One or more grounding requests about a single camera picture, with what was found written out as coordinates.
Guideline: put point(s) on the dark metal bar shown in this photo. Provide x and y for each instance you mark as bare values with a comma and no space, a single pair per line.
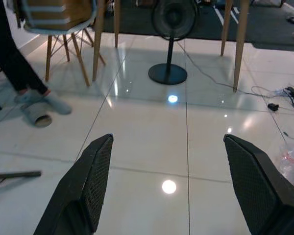
14,174

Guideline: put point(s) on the light grey slipper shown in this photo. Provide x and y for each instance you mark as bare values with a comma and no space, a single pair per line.
34,116
57,106

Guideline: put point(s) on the light wooden table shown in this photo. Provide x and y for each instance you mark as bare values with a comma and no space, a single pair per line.
240,49

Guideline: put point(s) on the black standing fan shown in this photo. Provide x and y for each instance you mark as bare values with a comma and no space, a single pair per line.
167,73

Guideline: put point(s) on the light blue chair wooden legs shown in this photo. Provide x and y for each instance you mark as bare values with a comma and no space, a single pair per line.
39,29

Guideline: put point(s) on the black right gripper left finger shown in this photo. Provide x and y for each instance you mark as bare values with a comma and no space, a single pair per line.
88,186

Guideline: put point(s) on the cardboard box white tape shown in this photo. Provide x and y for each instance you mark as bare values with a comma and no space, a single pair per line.
76,12

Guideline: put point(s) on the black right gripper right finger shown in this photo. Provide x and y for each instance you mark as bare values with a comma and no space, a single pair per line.
257,191

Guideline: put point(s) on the person leg black trousers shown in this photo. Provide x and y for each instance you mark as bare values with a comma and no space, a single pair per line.
12,63

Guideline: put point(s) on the black power adapter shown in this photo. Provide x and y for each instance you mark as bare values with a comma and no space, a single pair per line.
273,106

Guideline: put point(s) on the dark floor rug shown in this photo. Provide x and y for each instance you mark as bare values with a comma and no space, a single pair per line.
264,27

